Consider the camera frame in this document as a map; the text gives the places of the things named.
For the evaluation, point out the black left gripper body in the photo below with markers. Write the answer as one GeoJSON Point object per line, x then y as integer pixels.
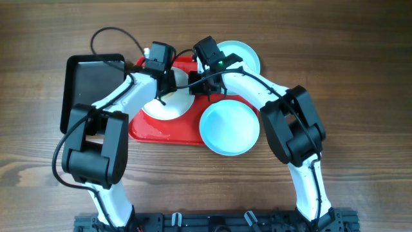
{"type": "Point", "coordinates": [171, 86]}

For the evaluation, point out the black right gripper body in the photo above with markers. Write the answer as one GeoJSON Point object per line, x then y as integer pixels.
{"type": "Point", "coordinates": [206, 87]}

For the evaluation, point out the white plate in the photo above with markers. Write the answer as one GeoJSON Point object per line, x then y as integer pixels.
{"type": "Point", "coordinates": [176, 104]}

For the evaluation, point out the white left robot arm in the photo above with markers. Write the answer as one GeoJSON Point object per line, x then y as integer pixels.
{"type": "Point", "coordinates": [94, 147]}

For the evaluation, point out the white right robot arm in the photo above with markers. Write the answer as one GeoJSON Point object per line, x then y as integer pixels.
{"type": "Point", "coordinates": [292, 125]}

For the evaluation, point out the red tray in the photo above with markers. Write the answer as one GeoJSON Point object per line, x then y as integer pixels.
{"type": "Point", "coordinates": [182, 130]}

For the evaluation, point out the black tray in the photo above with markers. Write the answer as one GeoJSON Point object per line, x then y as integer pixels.
{"type": "Point", "coordinates": [88, 80]}

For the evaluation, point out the far light blue plate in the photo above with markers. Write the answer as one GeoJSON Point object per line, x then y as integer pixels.
{"type": "Point", "coordinates": [242, 50]}

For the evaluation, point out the light blue plate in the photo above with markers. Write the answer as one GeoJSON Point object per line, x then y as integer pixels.
{"type": "Point", "coordinates": [229, 128]}
{"type": "Point", "coordinates": [242, 50]}

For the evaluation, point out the near light blue plate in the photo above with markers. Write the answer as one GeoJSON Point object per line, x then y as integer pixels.
{"type": "Point", "coordinates": [229, 128]}

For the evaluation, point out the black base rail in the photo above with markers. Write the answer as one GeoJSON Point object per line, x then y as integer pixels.
{"type": "Point", "coordinates": [339, 220]}

